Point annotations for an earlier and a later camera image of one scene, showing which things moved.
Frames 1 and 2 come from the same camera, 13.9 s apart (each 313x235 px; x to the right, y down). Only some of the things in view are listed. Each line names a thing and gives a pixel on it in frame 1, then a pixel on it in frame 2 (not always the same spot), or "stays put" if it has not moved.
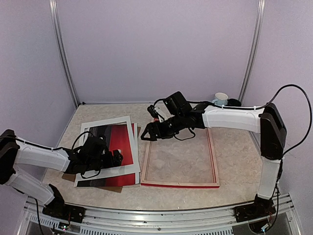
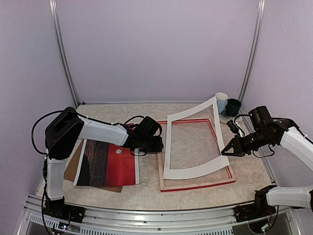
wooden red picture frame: (182, 184) → (162, 138)
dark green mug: (233, 102) stays put
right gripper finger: (151, 127) → (240, 153)
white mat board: (120, 170) → (206, 167)
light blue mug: (220, 99) stays put
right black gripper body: (169, 130) → (259, 141)
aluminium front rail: (113, 222) stays put
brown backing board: (72, 177) stays put
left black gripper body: (95, 164) → (147, 146)
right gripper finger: (153, 136) → (236, 142)
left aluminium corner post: (54, 12) stays put
